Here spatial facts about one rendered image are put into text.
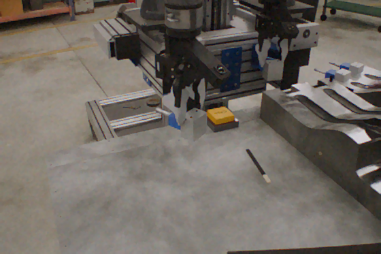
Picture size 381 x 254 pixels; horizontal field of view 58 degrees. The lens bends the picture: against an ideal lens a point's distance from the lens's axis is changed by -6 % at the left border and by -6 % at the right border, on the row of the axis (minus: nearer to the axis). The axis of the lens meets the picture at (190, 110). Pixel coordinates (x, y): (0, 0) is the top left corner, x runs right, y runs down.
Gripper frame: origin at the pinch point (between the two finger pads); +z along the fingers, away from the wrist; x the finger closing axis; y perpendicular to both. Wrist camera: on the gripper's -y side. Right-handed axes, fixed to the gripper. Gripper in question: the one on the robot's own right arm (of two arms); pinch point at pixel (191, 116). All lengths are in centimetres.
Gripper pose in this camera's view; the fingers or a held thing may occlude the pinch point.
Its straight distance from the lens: 81.7
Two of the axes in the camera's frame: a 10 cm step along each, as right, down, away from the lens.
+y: -7.8, -3.1, 5.4
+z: 0.0, 8.7, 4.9
